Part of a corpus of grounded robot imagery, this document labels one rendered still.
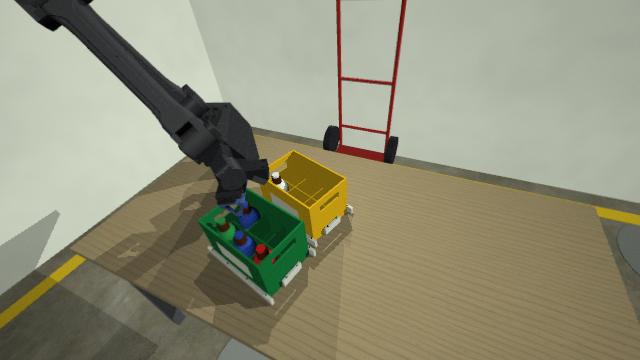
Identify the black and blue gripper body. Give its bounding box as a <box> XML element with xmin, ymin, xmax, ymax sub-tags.
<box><xmin>214</xmin><ymin>174</ymin><xmax>247</xmax><ymax>205</ymax></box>

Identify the blue bottle with brown label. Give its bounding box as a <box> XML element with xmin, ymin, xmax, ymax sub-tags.
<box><xmin>232</xmin><ymin>230</ymin><xmax>257</xmax><ymax>258</ymax></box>
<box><xmin>238</xmin><ymin>201</ymin><xmax>261</xmax><ymax>230</ymax></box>

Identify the green crate with dividers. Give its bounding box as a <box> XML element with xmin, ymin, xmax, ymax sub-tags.
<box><xmin>205</xmin><ymin>190</ymin><xmax>309</xmax><ymax>297</ymax></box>

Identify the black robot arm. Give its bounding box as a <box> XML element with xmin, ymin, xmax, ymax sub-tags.
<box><xmin>14</xmin><ymin>0</ymin><xmax>270</xmax><ymax>191</ymax></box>

